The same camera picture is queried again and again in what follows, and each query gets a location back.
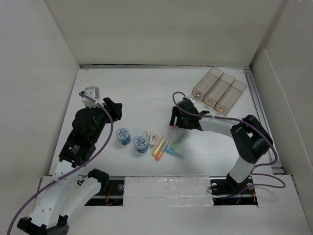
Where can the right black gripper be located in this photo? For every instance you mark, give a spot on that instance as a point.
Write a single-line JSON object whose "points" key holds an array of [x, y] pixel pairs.
{"points": [[175, 112]]}

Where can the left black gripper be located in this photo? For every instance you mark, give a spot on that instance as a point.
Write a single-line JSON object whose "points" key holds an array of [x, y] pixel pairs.
{"points": [[116, 110]]}

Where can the green highlighter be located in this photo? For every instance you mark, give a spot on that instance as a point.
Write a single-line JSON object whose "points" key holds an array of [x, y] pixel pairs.
{"points": [[175, 145]]}

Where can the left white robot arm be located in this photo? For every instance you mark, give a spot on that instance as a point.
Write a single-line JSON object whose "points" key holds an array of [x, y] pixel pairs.
{"points": [[60, 201]]}

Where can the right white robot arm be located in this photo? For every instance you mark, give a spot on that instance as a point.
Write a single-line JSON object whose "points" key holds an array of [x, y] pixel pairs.
{"points": [[250, 138]]}

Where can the left blue slime jar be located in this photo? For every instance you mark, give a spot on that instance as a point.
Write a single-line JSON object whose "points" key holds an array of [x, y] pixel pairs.
{"points": [[123, 136]]}

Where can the blue slime jar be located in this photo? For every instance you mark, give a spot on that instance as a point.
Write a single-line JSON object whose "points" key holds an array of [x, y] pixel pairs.
{"points": [[123, 136], [141, 144]]}

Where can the left clear organizer bin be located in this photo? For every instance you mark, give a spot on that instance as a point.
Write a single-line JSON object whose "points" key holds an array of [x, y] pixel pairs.
{"points": [[206, 83]]}

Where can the clear organizer bin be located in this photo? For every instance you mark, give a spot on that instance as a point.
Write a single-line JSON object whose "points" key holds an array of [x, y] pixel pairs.
{"points": [[206, 83], [218, 89], [230, 97]]}

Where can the white staple box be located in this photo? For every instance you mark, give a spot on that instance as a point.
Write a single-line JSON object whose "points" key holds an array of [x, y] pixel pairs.
{"points": [[147, 135]]}

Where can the blue highlighter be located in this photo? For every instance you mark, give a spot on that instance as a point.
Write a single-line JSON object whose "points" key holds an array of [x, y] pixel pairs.
{"points": [[175, 154]]}

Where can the pink mini stapler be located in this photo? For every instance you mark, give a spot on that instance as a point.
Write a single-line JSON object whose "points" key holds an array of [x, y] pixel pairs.
{"points": [[153, 139]]}

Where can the yellow highlighter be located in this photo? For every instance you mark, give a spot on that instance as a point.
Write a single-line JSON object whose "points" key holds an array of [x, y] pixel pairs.
{"points": [[158, 147]]}

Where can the right blue slime jar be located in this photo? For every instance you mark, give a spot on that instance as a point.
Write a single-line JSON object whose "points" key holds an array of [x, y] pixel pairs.
{"points": [[141, 144]]}

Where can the middle clear organizer bin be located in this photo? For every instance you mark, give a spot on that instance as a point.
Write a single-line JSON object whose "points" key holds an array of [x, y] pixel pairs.
{"points": [[218, 89]]}

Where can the orange highlighter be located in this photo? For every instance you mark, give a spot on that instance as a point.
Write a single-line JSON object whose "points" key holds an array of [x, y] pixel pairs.
{"points": [[161, 151]]}

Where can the right clear organizer bin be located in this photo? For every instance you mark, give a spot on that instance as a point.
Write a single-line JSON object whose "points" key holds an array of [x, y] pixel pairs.
{"points": [[230, 97]]}

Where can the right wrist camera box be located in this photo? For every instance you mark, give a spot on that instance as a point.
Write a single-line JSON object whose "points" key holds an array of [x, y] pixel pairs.
{"points": [[191, 99]]}

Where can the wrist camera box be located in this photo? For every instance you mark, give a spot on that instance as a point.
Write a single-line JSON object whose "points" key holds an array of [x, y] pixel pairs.
{"points": [[91, 96], [191, 99]]}

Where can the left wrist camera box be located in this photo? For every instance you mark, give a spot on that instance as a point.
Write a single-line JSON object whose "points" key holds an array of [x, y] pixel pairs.
{"points": [[91, 96]]}

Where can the aluminium rail back edge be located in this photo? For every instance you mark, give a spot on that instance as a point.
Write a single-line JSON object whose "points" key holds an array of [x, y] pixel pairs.
{"points": [[150, 66]]}

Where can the front black mounting rail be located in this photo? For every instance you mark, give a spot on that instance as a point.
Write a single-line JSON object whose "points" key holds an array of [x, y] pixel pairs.
{"points": [[113, 196]]}

